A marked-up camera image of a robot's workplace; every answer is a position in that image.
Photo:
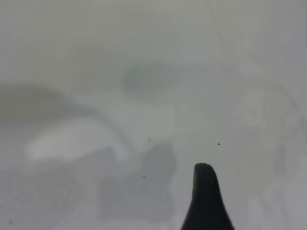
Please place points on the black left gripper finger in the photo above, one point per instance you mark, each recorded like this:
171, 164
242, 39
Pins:
206, 201

